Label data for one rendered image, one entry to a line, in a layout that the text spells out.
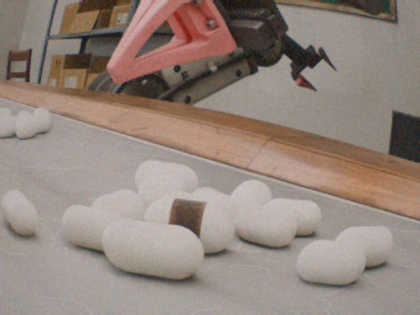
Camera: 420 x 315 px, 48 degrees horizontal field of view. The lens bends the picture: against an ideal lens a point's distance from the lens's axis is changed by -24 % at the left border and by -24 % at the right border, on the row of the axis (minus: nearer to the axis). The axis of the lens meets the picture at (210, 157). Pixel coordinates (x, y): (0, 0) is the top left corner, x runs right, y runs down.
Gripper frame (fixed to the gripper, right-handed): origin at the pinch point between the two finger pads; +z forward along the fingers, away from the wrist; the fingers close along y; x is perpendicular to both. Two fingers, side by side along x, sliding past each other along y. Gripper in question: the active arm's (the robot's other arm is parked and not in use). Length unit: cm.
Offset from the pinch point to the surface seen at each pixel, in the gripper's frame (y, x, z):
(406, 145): -76, 144, -133
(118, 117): -21.4, 13.9, -6.7
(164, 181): 5.7, 4.0, 3.8
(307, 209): 12.1, 6.5, 1.1
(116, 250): 12.7, -0.6, 9.8
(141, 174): 2.4, 4.9, 3.4
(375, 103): -99, 133, -143
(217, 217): 11.9, 2.5, 5.3
